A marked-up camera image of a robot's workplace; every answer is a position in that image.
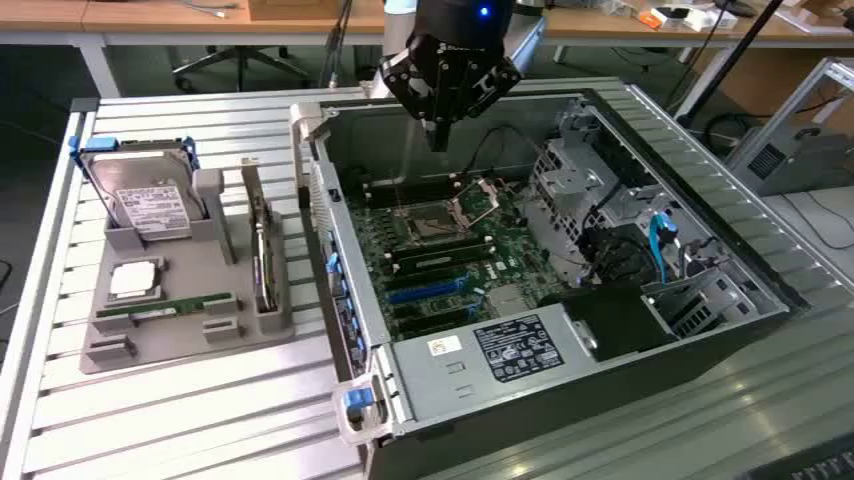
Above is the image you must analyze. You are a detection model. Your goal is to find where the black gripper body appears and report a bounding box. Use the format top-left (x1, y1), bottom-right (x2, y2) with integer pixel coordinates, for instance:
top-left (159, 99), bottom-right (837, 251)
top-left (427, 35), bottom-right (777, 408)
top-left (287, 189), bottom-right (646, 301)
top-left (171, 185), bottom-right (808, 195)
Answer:
top-left (410, 0), bottom-right (517, 65)

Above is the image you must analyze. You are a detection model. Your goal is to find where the black expansion slot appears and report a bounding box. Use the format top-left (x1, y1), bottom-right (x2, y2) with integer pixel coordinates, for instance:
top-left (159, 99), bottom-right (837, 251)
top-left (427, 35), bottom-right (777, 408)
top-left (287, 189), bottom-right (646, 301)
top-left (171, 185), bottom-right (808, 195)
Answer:
top-left (394, 298), bottom-right (473, 321)
top-left (399, 310), bottom-right (477, 337)
top-left (383, 267), bottom-right (469, 292)

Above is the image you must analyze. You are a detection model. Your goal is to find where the blue wire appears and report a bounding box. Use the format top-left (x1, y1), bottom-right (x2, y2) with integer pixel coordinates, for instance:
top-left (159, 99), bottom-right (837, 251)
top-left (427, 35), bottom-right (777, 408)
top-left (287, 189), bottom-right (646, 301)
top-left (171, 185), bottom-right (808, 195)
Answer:
top-left (645, 212), bottom-right (681, 287)

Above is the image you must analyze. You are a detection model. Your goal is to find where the grey parts rack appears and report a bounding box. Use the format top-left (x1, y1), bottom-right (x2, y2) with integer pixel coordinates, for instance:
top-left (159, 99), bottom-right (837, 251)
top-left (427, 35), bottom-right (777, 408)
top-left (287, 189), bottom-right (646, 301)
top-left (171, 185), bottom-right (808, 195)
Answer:
top-left (78, 167), bottom-right (301, 376)

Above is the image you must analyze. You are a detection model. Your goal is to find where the black keyboard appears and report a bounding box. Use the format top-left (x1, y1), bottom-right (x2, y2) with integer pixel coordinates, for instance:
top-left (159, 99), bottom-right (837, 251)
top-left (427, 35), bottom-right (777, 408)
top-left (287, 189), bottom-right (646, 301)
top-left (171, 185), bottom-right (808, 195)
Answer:
top-left (746, 439), bottom-right (854, 480)

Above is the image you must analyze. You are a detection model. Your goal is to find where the black tripod pole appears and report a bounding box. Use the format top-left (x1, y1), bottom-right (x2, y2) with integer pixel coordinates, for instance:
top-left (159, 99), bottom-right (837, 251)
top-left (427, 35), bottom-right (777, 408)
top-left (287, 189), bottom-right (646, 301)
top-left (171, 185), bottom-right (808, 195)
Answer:
top-left (674, 0), bottom-right (788, 129)

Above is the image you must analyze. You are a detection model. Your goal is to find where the wooden desk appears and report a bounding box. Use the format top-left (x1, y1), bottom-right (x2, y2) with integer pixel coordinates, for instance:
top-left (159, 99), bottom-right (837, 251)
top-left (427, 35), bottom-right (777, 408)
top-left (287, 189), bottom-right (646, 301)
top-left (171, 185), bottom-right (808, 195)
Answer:
top-left (0, 0), bottom-right (389, 99)
top-left (538, 0), bottom-right (854, 66)

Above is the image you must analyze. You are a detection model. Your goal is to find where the graphics card with black cooler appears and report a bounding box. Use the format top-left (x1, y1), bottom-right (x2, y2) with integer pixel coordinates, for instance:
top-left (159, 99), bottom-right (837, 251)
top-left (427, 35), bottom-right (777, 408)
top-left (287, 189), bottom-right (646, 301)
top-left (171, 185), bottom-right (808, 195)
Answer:
top-left (239, 157), bottom-right (287, 319)

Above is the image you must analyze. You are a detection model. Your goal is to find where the aluminium profile frame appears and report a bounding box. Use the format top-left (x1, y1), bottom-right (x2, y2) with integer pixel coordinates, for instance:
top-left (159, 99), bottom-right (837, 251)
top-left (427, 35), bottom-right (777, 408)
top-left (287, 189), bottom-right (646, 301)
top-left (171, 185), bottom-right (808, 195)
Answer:
top-left (724, 56), bottom-right (854, 169)

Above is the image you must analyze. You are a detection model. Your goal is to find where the metal socket cover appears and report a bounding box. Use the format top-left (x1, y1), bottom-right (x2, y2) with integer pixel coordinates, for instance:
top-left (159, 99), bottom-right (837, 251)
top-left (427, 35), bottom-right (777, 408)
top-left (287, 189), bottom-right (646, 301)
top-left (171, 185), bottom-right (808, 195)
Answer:
top-left (450, 175), bottom-right (503, 222)

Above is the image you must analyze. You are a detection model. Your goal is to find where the silver disk bay cage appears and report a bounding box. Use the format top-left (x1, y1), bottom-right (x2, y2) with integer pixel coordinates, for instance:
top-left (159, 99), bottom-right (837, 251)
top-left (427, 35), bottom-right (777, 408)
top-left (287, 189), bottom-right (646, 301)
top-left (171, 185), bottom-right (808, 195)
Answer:
top-left (526, 137), bottom-right (669, 251)

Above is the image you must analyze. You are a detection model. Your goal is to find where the black wire bundle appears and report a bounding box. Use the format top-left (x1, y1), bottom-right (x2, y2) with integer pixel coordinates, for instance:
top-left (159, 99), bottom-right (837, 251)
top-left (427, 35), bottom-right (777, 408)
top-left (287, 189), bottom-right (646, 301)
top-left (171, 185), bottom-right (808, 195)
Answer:
top-left (578, 232), bottom-right (659, 289)

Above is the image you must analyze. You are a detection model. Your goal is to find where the grey machine housing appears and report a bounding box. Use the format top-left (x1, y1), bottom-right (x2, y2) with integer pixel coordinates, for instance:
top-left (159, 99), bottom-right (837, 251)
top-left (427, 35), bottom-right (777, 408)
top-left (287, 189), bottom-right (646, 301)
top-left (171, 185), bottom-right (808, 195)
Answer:
top-left (726, 124), bottom-right (854, 197)

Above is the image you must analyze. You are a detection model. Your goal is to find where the silver chipset heatsink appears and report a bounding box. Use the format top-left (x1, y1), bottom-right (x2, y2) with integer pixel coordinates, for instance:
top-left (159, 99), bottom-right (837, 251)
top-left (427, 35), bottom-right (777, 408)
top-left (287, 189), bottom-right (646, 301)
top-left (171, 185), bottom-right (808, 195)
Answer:
top-left (485, 287), bottom-right (530, 317)

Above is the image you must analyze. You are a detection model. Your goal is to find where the silver CPU chip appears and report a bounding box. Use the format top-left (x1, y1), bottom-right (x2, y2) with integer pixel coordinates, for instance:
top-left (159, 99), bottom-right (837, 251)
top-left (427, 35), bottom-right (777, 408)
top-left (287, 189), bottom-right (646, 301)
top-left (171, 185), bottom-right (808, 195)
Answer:
top-left (108, 262), bottom-right (162, 297)

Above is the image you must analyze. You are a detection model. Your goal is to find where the perforated metal disk bay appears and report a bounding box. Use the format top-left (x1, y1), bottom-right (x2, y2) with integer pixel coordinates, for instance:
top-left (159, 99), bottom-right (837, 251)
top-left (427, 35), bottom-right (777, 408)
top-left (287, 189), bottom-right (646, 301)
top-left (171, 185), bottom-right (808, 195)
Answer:
top-left (638, 267), bottom-right (790, 342)

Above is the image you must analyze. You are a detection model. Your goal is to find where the black office chair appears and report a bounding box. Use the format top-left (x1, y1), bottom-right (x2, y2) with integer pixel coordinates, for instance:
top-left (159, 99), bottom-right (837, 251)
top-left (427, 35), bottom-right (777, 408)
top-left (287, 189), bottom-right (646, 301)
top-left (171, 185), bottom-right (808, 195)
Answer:
top-left (170, 44), bottom-right (315, 92)

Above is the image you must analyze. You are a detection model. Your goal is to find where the grey corner bracket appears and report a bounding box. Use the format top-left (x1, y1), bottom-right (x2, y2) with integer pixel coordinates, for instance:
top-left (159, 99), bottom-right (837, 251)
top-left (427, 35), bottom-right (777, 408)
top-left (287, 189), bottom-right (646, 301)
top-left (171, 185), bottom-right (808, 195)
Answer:
top-left (289, 102), bottom-right (341, 146)

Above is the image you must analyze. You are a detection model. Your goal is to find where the CPU socket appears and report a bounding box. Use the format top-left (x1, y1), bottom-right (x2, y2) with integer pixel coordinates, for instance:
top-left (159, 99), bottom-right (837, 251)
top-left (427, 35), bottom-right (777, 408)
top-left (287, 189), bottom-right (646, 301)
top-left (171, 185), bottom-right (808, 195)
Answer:
top-left (398, 202), bottom-right (469, 247)

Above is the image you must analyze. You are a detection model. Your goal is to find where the black RAM slot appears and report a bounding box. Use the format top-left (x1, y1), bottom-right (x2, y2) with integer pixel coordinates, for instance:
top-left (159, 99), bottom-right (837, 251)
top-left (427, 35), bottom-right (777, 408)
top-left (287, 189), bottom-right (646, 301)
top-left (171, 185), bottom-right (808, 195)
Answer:
top-left (365, 180), bottom-right (462, 202)
top-left (390, 238), bottom-right (493, 264)
top-left (365, 175), bottom-right (461, 197)
top-left (391, 243), bottom-right (495, 270)
top-left (366, 184), bottom-right (462, 206)
top-left (387, 233), bottom-right (490, 258)

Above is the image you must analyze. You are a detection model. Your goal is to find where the blue expansion slot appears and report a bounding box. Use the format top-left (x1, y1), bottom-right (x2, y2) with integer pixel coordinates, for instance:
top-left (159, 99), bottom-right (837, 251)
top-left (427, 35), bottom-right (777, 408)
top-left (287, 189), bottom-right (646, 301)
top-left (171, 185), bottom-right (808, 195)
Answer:
top-left (386, 278), bottom-right (473, 305)

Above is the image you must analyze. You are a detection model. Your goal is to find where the green motherboard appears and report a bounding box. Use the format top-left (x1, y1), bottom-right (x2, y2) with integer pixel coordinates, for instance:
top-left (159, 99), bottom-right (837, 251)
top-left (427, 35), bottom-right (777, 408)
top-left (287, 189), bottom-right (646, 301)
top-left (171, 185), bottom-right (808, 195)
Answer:
top-left (343, 172), bottom-right (557, 342)

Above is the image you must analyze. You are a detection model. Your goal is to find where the white box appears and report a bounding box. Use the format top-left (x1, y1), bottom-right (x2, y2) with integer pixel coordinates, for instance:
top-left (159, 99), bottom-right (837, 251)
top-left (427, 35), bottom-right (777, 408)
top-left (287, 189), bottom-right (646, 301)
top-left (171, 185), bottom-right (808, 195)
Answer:
top-left (681, 9), bottom-right (740, 33)

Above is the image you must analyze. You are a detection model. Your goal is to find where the black white small device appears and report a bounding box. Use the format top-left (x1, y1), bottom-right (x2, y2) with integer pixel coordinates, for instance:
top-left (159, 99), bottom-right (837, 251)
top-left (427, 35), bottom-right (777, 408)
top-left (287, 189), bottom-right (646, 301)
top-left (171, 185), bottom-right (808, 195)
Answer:
top-left (650, 5), bottom-right (690, 30)

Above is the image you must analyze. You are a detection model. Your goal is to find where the grey power supply unit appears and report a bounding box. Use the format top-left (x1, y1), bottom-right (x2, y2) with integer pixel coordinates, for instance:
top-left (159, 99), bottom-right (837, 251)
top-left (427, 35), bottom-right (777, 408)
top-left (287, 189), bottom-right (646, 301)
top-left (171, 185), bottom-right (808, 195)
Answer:
top-left (389, 302), bottom-right (598, 437)

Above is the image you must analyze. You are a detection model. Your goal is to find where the black open PC case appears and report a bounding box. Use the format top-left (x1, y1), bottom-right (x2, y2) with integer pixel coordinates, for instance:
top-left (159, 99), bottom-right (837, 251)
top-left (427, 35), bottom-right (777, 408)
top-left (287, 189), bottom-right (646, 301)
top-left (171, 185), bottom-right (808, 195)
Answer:
top-left (287, 88), bottom-right (813, 480)

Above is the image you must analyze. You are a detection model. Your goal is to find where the black plastic shroud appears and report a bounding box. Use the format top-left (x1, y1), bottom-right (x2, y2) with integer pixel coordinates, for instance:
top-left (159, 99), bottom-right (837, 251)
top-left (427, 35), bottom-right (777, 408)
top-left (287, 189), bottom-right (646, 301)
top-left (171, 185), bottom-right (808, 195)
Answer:
top-left (538, 285), bottom-right (681, 364)

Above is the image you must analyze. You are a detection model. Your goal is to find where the wooden box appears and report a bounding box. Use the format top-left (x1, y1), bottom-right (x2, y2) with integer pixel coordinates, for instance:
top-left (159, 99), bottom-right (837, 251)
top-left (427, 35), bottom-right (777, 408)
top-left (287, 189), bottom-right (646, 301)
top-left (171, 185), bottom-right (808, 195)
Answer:
top-left (248, 0), bottom-right (343, 22)

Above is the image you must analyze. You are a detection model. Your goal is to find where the hard disk in blue caddy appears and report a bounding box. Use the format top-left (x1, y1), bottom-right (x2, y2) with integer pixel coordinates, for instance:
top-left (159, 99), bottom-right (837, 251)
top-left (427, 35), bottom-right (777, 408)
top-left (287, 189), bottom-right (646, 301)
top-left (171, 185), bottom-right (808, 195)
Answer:
top-left (68, 134), bottom-right (212, 245)

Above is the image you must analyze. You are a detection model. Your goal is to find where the clear corner bracket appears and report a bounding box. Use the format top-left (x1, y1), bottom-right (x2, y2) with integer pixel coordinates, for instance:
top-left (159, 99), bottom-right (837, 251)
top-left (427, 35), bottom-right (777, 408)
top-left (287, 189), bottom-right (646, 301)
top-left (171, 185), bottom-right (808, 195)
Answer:
top-left (331, 377), bottom-right (394, 447)

